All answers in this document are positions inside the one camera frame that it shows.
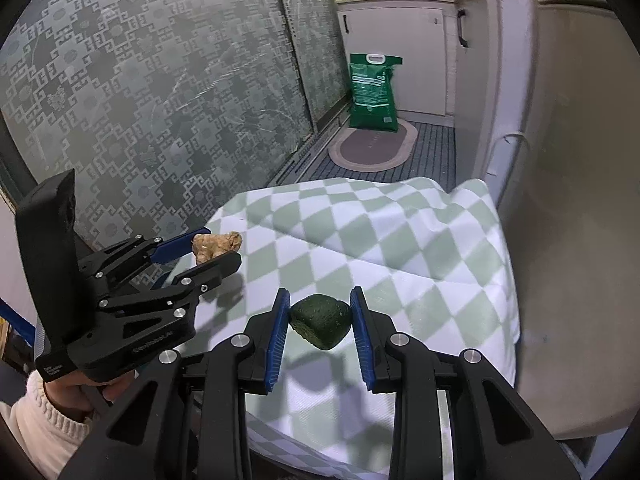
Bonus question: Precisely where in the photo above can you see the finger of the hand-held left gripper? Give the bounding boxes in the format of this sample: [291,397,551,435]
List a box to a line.
[99,251,243,322]
[79,232,201,287]

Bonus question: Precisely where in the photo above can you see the green white checkered tablecloth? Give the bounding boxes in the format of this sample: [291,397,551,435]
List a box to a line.
[192,176,523,480]

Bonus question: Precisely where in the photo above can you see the dark green rind piece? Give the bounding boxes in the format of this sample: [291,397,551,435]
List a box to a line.
[289,295,353,351]

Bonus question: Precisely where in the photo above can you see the green rice bag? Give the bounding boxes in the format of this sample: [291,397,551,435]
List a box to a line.
[347,52,403,133]

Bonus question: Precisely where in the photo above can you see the beige ginger piece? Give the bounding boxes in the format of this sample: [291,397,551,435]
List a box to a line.
[192,230,244,265]

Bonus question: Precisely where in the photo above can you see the person's left forearm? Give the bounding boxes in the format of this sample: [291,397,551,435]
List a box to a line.
[0,370,95,480]

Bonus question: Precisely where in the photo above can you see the striped grey floor mat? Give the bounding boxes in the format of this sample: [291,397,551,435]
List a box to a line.
[300,120,458,192]

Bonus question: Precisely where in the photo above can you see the white refrigerator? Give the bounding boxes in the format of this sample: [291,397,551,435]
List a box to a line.
[492,0,640,443]

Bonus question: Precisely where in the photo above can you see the person's left hand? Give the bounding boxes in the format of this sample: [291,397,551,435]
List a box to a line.
[44,369,142,420]

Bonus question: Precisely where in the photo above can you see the white kitchen cabinet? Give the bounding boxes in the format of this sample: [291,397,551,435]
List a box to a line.
[336,0,501,121]

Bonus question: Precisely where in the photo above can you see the patterned glass sliding door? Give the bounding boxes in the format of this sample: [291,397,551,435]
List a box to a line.
[272,0,352,122]
[0,0,321,203]

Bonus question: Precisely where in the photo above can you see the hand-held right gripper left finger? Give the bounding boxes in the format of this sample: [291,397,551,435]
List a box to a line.
[60,287,292,480]

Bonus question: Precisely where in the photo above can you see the oval grey floor mat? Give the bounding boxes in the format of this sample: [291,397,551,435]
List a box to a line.
[327,121,420,171]

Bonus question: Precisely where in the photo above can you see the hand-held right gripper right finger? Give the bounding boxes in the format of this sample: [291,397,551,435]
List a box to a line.
[349,286,583,480]

